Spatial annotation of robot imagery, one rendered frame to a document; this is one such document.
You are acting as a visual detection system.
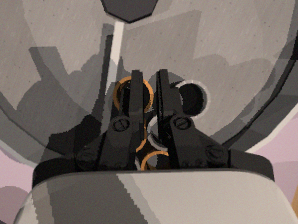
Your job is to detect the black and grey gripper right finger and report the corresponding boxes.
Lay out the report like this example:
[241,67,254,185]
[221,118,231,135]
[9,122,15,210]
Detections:
[156,69,275,182]

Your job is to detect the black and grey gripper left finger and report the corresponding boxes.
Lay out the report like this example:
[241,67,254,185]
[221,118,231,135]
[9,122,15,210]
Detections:
[32,70,144,188]

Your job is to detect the bronze bushing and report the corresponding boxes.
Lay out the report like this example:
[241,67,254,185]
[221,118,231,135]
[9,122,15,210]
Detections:
[136,118,147,152]
[141,142,171,170]
[113,76,154,113]

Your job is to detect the grey metal bushing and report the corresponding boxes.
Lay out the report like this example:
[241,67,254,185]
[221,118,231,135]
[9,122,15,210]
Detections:
[171,80,211,120]
[147,110,167,151]
[134,150,142,171]

